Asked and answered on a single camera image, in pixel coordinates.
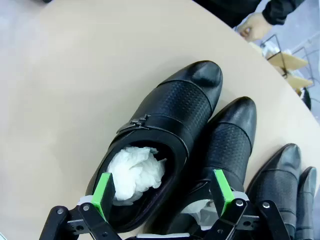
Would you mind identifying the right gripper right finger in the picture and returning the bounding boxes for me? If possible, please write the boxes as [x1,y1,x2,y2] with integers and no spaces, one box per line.
[199,169,292,240]

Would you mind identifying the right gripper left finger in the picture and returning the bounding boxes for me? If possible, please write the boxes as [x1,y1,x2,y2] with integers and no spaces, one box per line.
[39,172,121,240]

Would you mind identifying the black leather dress shoe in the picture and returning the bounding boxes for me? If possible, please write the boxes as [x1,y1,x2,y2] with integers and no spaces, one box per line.
[294,166,318,240]
[84,59,224,233]
[246,142,302,240]
[151,96,258,236]

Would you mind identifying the person's left forearm black sleeve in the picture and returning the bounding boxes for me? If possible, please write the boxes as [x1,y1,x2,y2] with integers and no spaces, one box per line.
[261,0,307,26]

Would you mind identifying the person's left hand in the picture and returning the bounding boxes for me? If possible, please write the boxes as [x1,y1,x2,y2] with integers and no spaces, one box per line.
[236,12,273,42]

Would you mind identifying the white crumpled paper stuffing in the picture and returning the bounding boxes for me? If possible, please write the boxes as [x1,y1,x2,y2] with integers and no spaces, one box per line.
[107,146,168,206]
[180,198,219,231]

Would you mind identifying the person in black clothing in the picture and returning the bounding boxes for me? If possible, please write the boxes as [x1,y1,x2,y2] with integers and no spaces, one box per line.
[192,0,266,29]

